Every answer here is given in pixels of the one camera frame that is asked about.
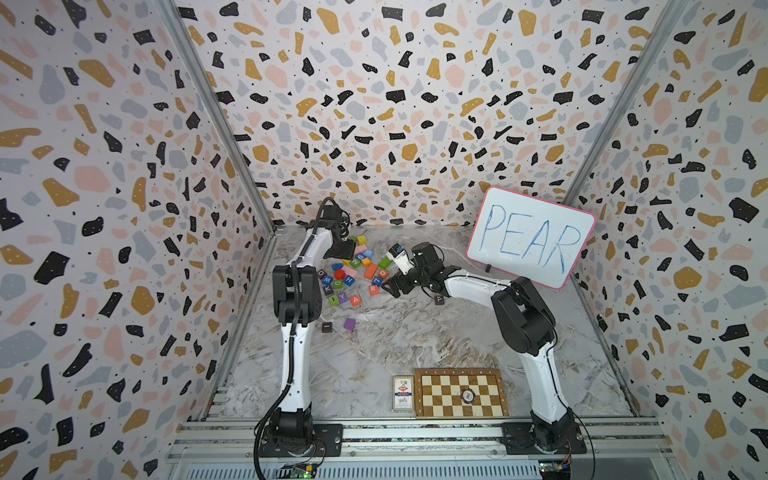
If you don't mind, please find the long orange block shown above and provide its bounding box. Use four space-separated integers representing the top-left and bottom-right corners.
364 264 378 280

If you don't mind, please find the long green block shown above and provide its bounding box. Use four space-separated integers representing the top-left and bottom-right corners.
378 256 393 270

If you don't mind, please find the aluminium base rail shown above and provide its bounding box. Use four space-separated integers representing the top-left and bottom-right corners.
164 417 684 479

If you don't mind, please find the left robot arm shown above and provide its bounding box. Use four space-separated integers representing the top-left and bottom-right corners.
253 197 356 465

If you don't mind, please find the chess piece on board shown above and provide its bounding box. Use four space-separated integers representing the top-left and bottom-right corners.
461 389 476 404

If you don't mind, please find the pink framed whiteboard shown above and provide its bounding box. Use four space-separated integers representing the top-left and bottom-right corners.
466 187 596 290

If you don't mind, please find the playing card box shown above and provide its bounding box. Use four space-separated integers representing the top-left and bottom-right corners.
392 375 414 412

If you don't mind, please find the wooden chessboard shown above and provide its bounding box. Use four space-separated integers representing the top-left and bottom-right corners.
414 368 509 419

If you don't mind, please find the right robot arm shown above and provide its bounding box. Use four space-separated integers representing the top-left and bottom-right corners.
383 242 587 454

